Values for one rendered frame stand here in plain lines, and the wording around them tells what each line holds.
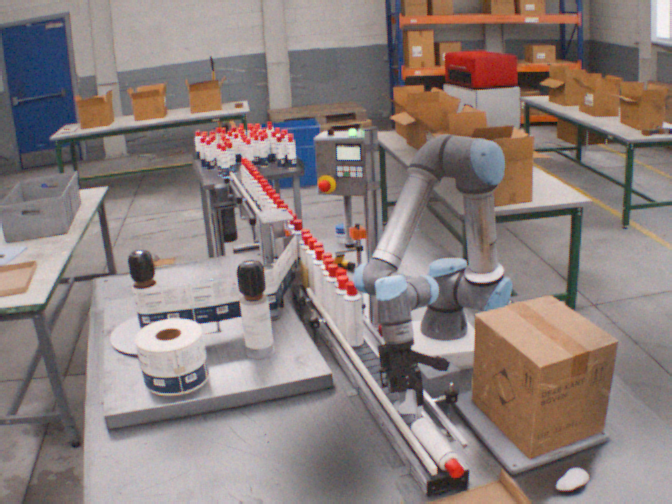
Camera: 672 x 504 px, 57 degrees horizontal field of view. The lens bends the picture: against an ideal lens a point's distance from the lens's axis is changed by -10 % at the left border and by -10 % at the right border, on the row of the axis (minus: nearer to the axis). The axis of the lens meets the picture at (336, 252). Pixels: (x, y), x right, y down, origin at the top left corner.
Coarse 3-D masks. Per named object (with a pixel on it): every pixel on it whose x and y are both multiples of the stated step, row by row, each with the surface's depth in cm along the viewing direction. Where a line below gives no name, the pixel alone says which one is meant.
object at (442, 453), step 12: (420, 420) 161; (420, 432) 157; (432, 432) 156; (432, 444) 152; (444, 444) 151; (432, 456) 151; (444, 456) 147; (456, 456) 148; (444, 468) 148; (456, 468) 144
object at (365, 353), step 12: (360, 348) 206; (360, 360) 200; (372, 360) 199; (360, 372) 193; (372, 372) 193; (396, 396) 180; (384, 408) 175; (408, 420) 169; (408, 444) 160; (420, 444) 160; (432, 480) 147
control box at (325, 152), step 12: (324, 132) 217; (336, 132) 215; (348, 132) 214; (324, 144) 210; (324, 156) 211; (324, 168) 213; (336, 180) 213; (348, 180) 212; (360, 180) 210; (324, 192) 216; (336, 192) 214; (348, 192) 213; (360, 192) 212
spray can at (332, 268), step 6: (330, 264) 216; (336, 264) 216; (330, 270) 214; (336, 270) 214; (330, 276) 215; (330, 282) 215; (330, 288) 216; (330, 294) 217; (330, 300) 217; (330, 306) 218; (330, 312) 219; (336, 324) 220
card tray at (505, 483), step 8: (504, 472) 148; (504, 480) 148; (512, 480) 145; (480, 488) 149; (488, 488) 148; (496, 488) 148; (504, 488) 148; (512, 488) 145; (448, 496) 147; (456, 496) 147; (464, 496) 147; (472, 496) 146; (480, 496) 146; (488, 496) 146; (496, 496) 145; (504, 496) 145; (512, 496) 145; (520, 496) 141
